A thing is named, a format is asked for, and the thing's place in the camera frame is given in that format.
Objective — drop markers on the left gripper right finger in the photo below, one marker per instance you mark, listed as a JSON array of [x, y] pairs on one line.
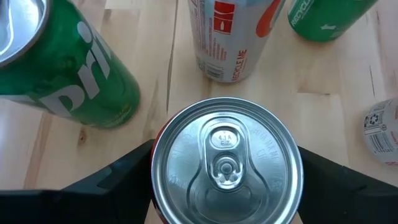
[[342, 202]]

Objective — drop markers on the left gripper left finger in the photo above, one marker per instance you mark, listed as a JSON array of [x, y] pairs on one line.
[[109, 193]]

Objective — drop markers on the silver Diet Coke can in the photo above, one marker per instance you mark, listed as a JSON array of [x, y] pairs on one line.
[[384, 133], [230, 40]]

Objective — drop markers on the green Sprite can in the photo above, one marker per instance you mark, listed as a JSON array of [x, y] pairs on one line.
[[326, 18], [62, 68]]

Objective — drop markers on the red Fanta strawberry can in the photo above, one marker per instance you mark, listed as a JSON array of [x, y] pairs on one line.
[[227, 168]]

